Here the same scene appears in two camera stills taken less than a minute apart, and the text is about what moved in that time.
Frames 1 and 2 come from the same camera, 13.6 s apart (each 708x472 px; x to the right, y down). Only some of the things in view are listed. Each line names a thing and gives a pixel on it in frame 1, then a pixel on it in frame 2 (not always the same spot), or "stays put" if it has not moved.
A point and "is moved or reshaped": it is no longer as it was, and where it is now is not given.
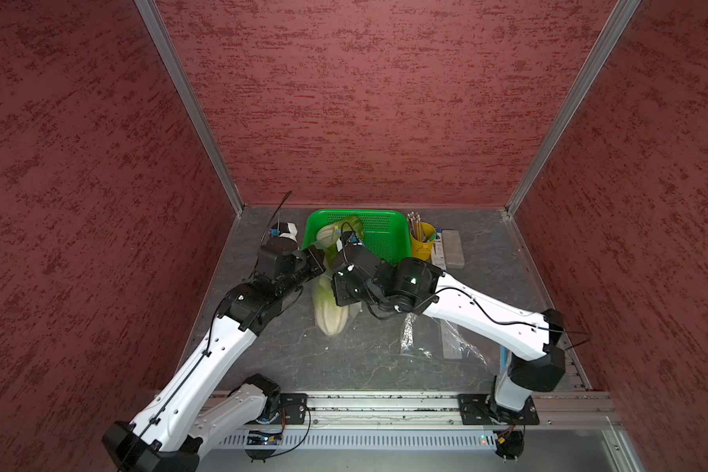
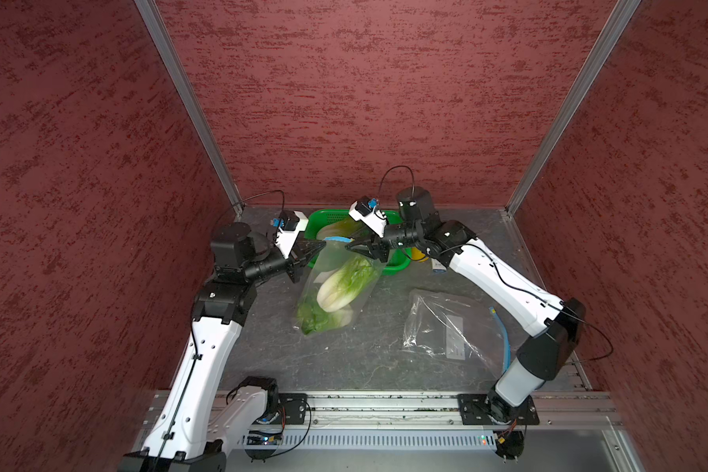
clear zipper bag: (436, 337) stays put
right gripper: (341, 287) -> (377, 248)
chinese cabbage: (330, 317) is moved or reshaped
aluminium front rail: (341, 410) stays put
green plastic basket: (386, 230) stays put
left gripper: (316, 263) -> (293, 265)
